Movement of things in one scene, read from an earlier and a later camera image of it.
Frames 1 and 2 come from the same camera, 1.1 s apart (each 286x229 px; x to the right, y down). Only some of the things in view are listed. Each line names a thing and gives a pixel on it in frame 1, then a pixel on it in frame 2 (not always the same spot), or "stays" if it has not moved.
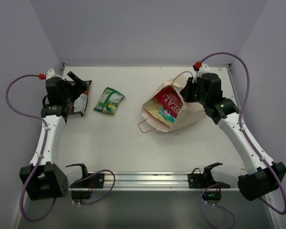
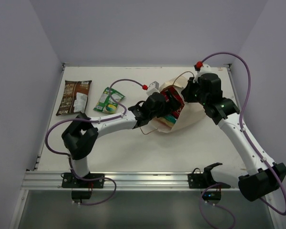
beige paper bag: [189, 113] stays
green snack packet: [108, 101] stays
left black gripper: [71, 87] → [170, 103]
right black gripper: [186, 91] stays
